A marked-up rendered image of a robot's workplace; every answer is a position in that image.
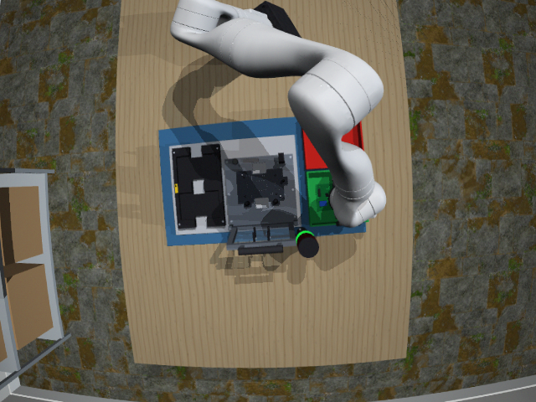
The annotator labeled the red bin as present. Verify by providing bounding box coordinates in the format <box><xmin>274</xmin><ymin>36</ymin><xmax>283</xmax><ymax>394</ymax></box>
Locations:
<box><xmin>302</xmin><ymin>122</ymin><xmax>363</xmax><ymax>170</ymax></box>

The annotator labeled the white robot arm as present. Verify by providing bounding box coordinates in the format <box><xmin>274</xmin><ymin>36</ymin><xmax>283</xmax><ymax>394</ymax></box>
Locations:
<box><xmin>170</xmin><ymin>0</ymin><xmax>386</xmax><ymax>228</ymax></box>

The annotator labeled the green circuit board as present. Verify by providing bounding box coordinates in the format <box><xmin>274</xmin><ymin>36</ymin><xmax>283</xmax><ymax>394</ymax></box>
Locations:
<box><xmin>316</xmin><ymin>183</ymin><xmax>332</xmax><ymax>211</ymax></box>

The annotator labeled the green bin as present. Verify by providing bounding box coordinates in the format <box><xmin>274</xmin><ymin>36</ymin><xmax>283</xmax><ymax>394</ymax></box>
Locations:
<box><xmin>306</xmin><ymin>170</ymin><xmax>338</xmax><ymax>227</ymax></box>

